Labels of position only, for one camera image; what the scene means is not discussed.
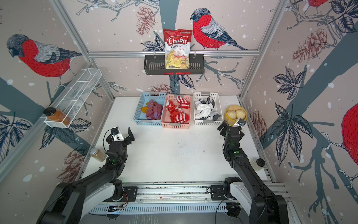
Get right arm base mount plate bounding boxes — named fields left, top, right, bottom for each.
left=209, top=184, right=249, bottom=201

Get small white sock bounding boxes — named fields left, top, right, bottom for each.
left=198, top=109, right=221, bottom=120

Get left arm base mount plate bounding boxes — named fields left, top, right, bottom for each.
left=110, top=186, right=138, bottom=203

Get blue plastic basket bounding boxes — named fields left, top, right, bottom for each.
left=133, top=92, right=167, bottom=126

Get yellow bowl with buns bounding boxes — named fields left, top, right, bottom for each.
left=224, top=105, right=248, bottom=126

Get red snowflake sock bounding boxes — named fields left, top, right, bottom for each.
left=165, top=100, right=177, bottom=114

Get red santa pattern sock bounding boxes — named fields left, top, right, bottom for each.
left=170, top=109, right=190, bottom=124

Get red Chuba cassava chips bag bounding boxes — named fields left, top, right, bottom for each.
left=163, top=29, right=193, bottom=69

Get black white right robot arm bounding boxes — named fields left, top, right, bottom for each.
left=217, top=119, right=289, bottom=224

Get pink plastic basket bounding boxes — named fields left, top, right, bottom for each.
left=161, top=94, right=192, bottom=129

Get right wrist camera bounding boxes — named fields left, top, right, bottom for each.
left=234, top=119, right=246, bottom=127

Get glass jar amber contents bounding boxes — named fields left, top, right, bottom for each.
left=89, top=147, right=107, bottom=162

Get orange spice jar black lid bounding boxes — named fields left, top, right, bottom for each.
left=43, top=107, right=71, bottom=126

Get clear acrylic wall shelf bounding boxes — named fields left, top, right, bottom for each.
left=44, top=68, right=102, bottom=128

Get red white striped sock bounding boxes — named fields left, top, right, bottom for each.
left=176, top=96, right=190, bottom=109

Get purple yellow sock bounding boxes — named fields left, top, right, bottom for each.
left=145, top=101, right=163, bottom=120
left=142, top=100, right=155, bottom=113

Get white grey patterned sock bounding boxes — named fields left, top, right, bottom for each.
left=206, top=96, right=216, bottom=110

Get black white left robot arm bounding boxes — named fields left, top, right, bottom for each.
left=37, top=127, right=135, bottom=224

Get white plastic basket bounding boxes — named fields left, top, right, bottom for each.
left=193, top=92, right=223, bottom=126

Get black wall-mounted wire basket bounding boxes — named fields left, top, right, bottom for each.
left=144, top=54, right=205, bottom=75

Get black round knob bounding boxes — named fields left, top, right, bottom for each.
left=251, top=158, right=266, bottom=172

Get purple yellow sock top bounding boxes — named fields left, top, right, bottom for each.
left=145, top=101, right=163, bottom=120

